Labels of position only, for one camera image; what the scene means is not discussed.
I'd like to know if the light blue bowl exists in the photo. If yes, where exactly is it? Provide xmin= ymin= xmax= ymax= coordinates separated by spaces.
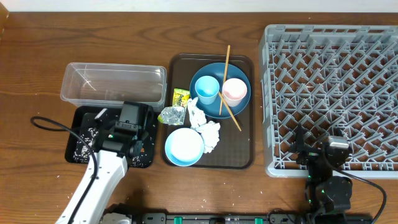
xmin=165 ymin=128 xmax=204 ymax=167

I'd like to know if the white napkin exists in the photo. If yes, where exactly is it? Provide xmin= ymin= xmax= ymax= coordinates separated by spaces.
xmin=187 ymin=97 xmax=206 ymax=129
xmin=196 ymin=121 xmax=221 ymax=153

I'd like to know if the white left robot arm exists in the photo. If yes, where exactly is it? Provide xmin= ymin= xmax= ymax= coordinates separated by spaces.
xmin=57 ymin=101 xmax=154 ymax=223

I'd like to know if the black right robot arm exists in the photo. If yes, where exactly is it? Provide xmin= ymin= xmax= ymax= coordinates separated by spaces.
xmin=289 ymin=124 xmax=353 ymax=223

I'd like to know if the grey dishwasher rack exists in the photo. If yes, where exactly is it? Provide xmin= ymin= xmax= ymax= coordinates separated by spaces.
xmin=259 ymin=24 xmax=397 ymax=179

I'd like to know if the yellow green snack wrapper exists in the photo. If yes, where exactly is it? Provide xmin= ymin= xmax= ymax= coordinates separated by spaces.
xmin=157 ymin=88 xmax=190 ymax=126

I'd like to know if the pile of white rice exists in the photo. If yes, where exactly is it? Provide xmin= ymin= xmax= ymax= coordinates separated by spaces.
xmin=73 ymin=126 xmax=147 ymax=166

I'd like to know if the black plastic tray bin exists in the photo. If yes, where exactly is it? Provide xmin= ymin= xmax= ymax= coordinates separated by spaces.
xmin=65 ymin=106 xmax=158 ymax=168

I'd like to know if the clear plastic bin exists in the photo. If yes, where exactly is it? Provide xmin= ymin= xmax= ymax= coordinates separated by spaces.
xmin=60 ymin=62 xmax=167 ymax=112

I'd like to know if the pink cup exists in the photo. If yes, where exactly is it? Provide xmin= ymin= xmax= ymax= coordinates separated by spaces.
xmin=221 ymin=78 xmax=248 ymax=107

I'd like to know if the light blue cup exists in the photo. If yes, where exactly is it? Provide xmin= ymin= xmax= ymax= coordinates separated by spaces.
xmin=195 ymin=76 xmax=220 ymax=105

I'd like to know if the wooden chopstick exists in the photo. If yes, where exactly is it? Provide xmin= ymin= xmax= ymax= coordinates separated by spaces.
xmin=219 ymin=45 xmax=231 ymax=115
xmin=218 ymin=92 xmax=242 ymax=131

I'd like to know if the dark blue plate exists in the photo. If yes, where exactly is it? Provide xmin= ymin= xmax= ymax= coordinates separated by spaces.
xmin=190 ymin=62 xmax=251 ymax=119

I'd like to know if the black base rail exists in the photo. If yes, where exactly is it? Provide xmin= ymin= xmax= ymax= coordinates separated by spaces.
xmin=102 ymin=212 xmax=374 ymax=224

